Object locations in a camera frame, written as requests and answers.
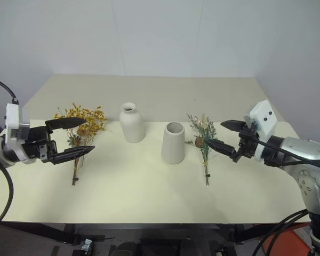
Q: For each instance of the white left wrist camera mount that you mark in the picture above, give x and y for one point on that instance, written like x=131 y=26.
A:
x=12 y=117

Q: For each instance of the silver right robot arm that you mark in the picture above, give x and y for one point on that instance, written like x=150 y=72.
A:
x=306 y=165

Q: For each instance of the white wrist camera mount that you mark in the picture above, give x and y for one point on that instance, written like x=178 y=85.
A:
x=264 y=117
x=12 y=117

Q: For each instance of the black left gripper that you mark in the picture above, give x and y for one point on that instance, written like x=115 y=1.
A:
x=37 y=145

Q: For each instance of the black table frame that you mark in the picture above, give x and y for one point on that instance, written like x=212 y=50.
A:
x=117 y=230

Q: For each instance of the white bottle-shaped ceramic vase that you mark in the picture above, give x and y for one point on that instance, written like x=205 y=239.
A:
x=131 y=122

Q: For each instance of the white conical ceramic vase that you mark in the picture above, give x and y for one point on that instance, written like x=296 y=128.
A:
x=172 y=142

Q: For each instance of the green dried flower bouquet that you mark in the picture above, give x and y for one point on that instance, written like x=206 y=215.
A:
x=205 y=136

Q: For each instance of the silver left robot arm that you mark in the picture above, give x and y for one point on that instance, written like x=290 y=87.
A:
x=0 y=156

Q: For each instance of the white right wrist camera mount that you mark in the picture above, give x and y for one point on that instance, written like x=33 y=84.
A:
x=264 y=117

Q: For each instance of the yellow dried flower bouquet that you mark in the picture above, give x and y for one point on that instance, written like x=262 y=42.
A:
x=81 y=125

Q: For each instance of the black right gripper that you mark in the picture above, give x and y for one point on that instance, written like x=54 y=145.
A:
x=246 y=144

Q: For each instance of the red object under table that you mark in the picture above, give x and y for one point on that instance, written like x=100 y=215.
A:
x=285 y=240

